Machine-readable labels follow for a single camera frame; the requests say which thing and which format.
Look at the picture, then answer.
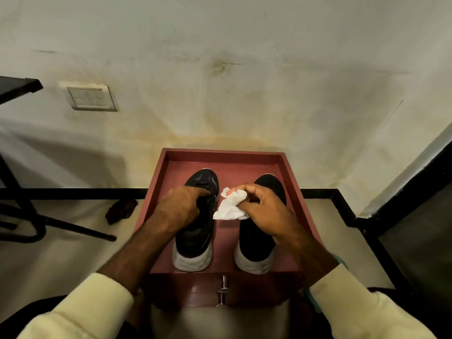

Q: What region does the black metal chair frame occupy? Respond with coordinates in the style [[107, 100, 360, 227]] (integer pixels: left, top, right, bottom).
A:
[[0, 152, 117, 244]]

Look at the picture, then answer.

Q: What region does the person's left hand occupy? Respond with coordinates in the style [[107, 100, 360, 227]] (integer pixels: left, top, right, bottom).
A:
[[154, 186, 211, 234]]

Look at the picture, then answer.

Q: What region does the dark door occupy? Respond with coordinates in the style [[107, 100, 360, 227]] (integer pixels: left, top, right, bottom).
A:
[[348, 139, 452, 339]]

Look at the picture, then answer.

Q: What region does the black table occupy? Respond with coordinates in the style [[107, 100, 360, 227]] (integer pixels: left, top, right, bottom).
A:
[[0, 76, 44, 105]]

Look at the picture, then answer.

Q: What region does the person's left forearm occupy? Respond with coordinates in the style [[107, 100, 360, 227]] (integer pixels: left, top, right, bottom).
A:
[[17, 220, 177, 339]]

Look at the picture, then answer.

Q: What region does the metal drawer handle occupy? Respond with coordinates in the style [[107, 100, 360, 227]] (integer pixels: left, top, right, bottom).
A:
[[216, 275, 230, 307]]

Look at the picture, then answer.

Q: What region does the white cloth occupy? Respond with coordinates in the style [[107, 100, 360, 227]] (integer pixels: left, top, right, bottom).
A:
[[213, 187, 250, 221]]

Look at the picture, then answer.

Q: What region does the person's right forearm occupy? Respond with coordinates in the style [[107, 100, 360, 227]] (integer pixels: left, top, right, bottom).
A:
[[277, 227, 438, 339]]

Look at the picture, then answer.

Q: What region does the red wooden drawer cabinet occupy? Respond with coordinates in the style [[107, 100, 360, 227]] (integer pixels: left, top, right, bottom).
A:
[[133, 148, 324, 308]]

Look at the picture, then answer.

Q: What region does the person's right hand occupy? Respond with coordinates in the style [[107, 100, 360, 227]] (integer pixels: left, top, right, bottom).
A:
[[228, 183, 298, 241]]

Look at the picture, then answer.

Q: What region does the dark brown rag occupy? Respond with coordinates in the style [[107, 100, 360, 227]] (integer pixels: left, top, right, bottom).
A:
[[105, 198, 139, 226]]

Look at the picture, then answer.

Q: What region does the white wall switch plate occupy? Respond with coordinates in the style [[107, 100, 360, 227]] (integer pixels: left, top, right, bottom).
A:
[[58, 81, 118, 113]]

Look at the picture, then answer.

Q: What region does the black sneaker white sole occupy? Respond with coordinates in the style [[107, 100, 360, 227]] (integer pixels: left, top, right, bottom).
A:
[[172, 169, 220, 272], [234, 174, 287, 275]]

